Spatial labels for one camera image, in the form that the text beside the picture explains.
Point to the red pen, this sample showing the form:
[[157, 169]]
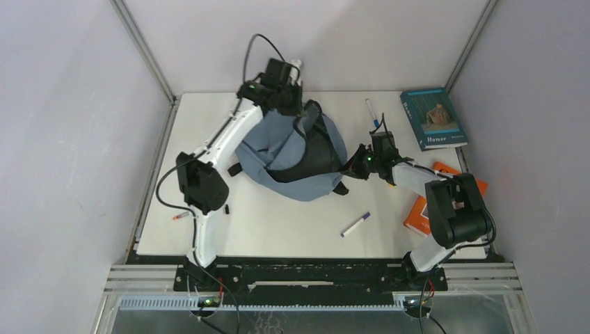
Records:
[[182, 215]]

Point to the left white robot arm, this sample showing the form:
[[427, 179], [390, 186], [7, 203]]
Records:
[[201, 174]]

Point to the white marker purple cap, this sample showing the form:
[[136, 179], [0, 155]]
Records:
[[355, 224]]

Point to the white marker blue cap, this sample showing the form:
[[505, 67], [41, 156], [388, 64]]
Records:
[[372, 113]]

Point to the aluminium corner post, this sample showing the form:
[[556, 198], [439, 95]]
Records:
[[133, 29], [474, 37]]

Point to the blue-grey student backpack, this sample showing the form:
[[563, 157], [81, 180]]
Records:
[[298, 157]]

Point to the white cable duct strip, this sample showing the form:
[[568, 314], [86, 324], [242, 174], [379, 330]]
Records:
[[175, 303]]

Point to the black mounting rail base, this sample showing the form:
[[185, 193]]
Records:
[[322, 281]]

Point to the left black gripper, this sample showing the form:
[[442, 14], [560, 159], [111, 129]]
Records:
[[297, 108]]

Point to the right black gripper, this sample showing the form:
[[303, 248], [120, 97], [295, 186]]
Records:
[[352, 166]]

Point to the right aluminium corner post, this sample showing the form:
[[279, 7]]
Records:
[[474, 37]]

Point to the teal Humor book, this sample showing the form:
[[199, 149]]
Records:
[[433, 119]]

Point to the left aluminium corner post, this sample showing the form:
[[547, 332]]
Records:
[[133, 29]]

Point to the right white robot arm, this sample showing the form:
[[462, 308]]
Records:
[[430, 254]]

